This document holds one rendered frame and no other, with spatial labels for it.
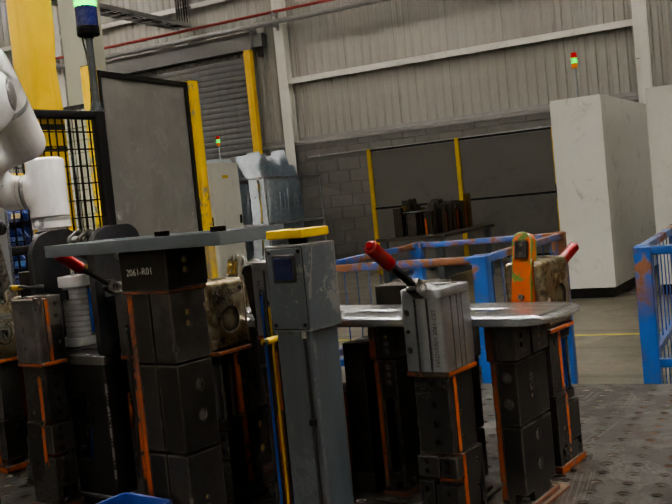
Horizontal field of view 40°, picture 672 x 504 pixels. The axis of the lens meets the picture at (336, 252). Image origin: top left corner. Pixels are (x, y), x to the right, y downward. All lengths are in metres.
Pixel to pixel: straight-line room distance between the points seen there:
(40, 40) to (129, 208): 2.15
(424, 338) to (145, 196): 3.90
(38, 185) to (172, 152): 3.25
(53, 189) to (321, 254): 1.02
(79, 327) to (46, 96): 1.30
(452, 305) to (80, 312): 0.73
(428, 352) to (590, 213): 8.17
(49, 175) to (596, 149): 7.70
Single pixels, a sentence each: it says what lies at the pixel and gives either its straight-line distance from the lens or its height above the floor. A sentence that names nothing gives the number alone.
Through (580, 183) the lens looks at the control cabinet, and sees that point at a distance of 9.41.
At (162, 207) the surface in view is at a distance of 5.18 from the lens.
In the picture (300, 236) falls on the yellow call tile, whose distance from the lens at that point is 1.16.
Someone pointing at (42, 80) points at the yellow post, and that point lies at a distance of 2.90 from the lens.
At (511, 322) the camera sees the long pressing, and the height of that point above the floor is 0.99.
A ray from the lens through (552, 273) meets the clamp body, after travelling 1.57.
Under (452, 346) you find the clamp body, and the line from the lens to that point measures 1.26.
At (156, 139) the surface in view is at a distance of 5.20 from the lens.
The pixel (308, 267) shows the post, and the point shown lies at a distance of 1.16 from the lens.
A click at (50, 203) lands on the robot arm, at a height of 1.25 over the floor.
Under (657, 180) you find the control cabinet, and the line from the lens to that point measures 9.31.
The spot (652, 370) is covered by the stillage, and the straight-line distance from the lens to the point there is 3.26.
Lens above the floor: 1.19
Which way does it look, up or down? 3 degrees down
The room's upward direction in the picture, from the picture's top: 6 degrees counter-clockwise
